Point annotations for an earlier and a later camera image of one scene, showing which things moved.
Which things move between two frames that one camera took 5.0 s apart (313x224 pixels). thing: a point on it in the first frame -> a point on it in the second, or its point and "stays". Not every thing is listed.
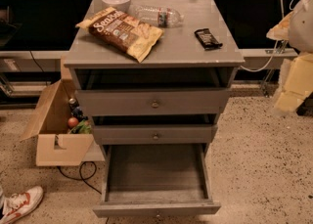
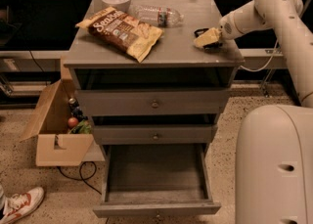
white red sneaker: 20,204 stays
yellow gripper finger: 281,31 -> 228,31
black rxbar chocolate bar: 207,39 stays
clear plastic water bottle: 157,16 stays
